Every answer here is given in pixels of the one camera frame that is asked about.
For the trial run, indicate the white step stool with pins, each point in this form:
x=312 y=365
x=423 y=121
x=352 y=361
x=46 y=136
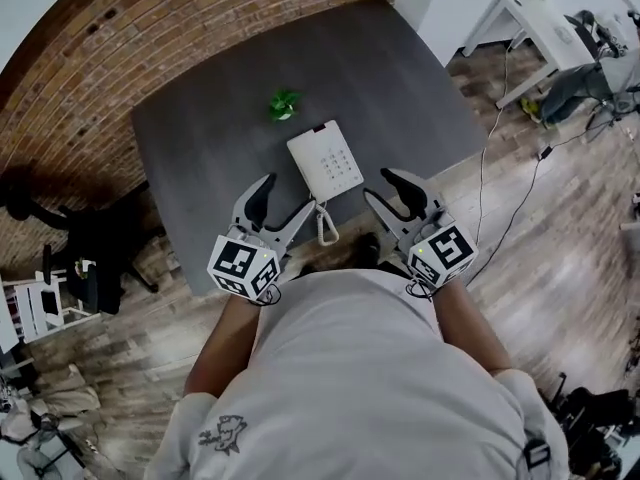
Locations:
x=30 y=308

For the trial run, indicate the person's white shirt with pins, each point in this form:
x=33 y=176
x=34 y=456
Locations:
x=350 y=383

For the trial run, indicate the person's left forearm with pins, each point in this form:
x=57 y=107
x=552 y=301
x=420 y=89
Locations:
x=220 y=343

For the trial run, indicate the person's right forearm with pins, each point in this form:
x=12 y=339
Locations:
x=465 y=323

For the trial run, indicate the white desk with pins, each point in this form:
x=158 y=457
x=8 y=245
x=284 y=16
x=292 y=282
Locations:
x=540 y=33

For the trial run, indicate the small green potted plant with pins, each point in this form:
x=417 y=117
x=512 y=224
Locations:
x=282 y=104

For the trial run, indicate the person's right black shoe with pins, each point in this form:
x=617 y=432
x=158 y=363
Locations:
x=370 y=245

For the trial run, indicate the black bag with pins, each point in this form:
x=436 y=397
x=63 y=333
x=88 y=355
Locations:
x=20 y=193

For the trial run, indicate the white telephone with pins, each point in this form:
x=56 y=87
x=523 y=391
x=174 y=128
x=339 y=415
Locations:
x=320 y=158

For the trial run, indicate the small black item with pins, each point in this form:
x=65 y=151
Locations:
x=50 y=302

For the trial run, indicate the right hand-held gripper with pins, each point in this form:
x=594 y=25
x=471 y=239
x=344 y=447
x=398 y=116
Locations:
x=442 y=255

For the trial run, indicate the black office chair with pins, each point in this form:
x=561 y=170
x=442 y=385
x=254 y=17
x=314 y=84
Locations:
x=95 y=248

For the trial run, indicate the beige cloth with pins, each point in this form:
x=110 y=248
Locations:
x=65 y=393

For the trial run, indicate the small flower decoration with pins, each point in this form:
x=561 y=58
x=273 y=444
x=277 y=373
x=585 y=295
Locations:
x=84 y=269

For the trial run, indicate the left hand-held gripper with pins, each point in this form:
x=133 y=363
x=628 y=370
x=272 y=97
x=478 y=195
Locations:
x=242 y=265

